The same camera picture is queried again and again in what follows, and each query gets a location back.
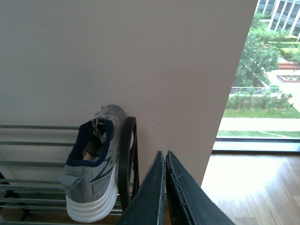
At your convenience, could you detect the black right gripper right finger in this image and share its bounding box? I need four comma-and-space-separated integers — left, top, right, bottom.
165, 151, 232, 225

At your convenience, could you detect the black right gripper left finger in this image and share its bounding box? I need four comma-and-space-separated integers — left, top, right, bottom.
116, 151, 166, 225

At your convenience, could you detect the grey knit sneaker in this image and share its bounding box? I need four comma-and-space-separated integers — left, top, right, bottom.
58, 105, 127, 223

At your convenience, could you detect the black metal shoe rack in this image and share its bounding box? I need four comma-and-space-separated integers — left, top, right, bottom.
0, 116, 139, 223

